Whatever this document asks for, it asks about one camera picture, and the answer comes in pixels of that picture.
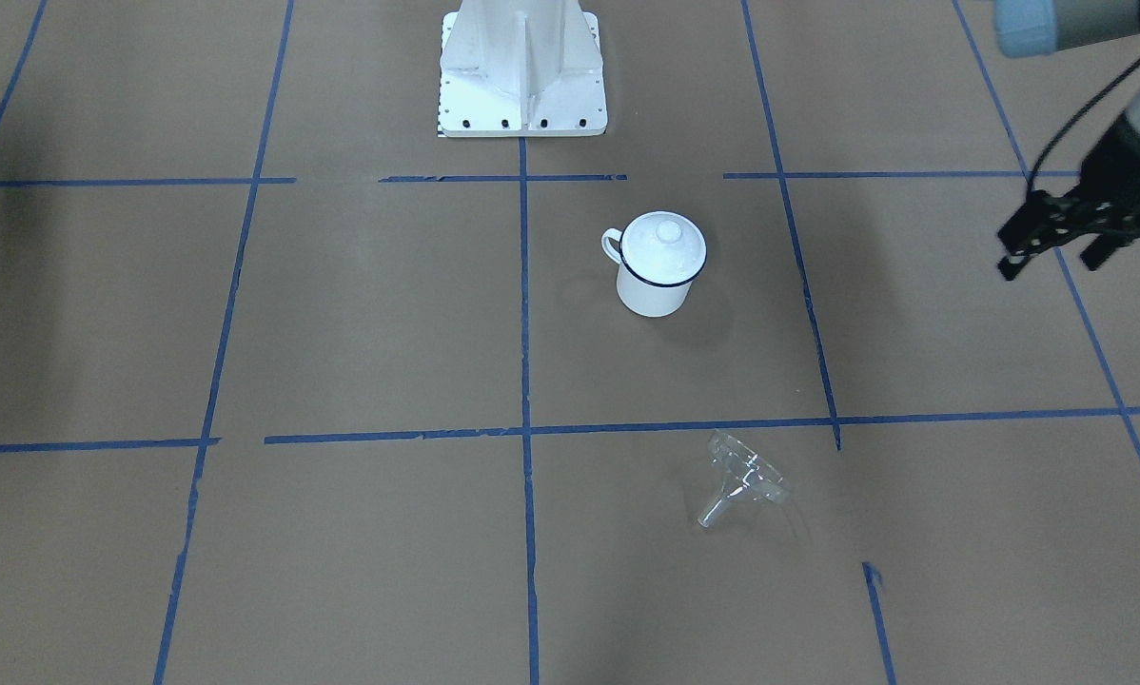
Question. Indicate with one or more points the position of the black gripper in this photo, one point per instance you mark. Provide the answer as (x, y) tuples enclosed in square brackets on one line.
[(1137, 164)]

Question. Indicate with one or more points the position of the clear glass funnel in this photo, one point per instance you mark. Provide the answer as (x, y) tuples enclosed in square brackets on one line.
[(743, 475)]

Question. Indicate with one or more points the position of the white mug lid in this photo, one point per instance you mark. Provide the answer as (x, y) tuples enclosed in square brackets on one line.
[(663, 249)]

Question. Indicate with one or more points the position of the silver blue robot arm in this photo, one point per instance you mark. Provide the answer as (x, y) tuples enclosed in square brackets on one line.
[(1047, 29)]

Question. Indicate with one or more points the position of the white enamel mug blue rim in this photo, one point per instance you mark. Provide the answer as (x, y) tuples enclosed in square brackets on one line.
[(642, 298)]

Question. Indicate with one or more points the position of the white pedestal column base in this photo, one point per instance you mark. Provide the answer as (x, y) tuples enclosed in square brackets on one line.
[(521, 68)]

